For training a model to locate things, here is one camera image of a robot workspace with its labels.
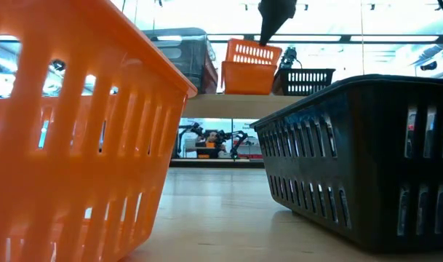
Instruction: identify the thin hanging cord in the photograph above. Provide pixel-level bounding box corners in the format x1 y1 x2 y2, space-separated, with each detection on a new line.
359 0 364 77

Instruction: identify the overhead light bar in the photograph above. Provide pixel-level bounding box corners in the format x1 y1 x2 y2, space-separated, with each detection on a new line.
148 33 443 44

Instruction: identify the large orange plastic basket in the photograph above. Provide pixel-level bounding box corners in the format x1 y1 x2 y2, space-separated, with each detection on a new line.
0 0 199 262

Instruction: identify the black plastic basket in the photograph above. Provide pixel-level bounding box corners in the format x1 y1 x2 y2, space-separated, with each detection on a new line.
250 74 443 254
271 68 337 97

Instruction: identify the black overhead camera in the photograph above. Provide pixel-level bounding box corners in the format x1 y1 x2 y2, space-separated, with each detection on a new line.
279 46 303 70

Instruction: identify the distant dark workbench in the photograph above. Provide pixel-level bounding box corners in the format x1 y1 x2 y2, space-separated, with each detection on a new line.
169 158 266 169

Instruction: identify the grey plastic basket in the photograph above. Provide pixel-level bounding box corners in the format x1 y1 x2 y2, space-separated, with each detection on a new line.
143 27 220 95

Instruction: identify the light wooden shelf board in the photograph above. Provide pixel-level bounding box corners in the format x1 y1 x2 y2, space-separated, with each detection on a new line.
183 93 308 120

